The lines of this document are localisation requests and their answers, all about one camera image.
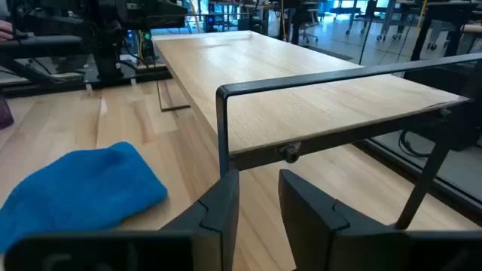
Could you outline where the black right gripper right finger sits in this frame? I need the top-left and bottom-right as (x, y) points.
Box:
(278, 169), (411, 271)

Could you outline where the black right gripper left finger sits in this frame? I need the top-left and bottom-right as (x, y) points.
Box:
(160, 169), (241, 271)

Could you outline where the purple ribbed plastic cup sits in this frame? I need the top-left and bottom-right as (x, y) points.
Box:
(0, 93), (15, 130)

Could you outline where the blue cloth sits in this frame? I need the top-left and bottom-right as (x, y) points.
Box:
(0, 141), (169, 253)

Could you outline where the black office chair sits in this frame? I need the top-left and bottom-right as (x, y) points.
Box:
(300, 2), (321, 43)

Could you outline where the person's hand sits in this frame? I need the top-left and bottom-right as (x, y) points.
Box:
(0, 19), (14, 41)

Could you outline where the wooden shelf black metal frame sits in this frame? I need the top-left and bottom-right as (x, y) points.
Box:
(152, 29), (482, 230)

